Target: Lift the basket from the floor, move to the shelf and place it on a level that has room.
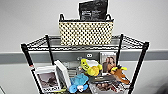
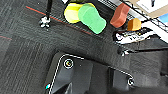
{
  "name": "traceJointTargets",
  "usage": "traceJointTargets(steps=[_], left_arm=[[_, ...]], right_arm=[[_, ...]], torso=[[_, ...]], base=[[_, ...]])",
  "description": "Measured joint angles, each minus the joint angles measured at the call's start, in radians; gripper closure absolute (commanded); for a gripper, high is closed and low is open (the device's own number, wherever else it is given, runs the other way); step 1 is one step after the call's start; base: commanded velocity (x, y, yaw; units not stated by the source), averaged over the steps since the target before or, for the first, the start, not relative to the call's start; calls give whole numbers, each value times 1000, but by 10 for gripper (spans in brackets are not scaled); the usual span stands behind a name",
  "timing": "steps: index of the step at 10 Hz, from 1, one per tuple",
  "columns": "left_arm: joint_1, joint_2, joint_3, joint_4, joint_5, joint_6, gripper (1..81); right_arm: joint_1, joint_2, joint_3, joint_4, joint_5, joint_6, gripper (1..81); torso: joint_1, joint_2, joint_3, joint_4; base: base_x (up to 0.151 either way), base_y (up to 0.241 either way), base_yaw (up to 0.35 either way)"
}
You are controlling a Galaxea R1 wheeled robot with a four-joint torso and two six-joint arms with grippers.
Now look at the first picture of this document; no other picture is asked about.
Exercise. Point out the pale woven basket dark spots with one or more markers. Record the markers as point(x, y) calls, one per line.
point(86, 32)

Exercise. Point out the yellow plush toy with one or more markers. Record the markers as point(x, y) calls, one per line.
point(90, 68)

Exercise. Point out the flat grey box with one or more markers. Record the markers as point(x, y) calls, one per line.
point(101, 79)

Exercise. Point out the black bag with grey print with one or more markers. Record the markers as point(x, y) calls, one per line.
point(93, 10)

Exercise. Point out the orange plush toy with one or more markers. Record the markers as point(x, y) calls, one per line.
point(119, 74)

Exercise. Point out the brown-red pack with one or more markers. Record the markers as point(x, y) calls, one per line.
point(106, 87)

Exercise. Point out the white box with photo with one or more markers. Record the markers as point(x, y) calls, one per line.
point(47, 80)

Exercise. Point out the long grey wall band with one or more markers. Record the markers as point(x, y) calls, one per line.
point(13, 57)

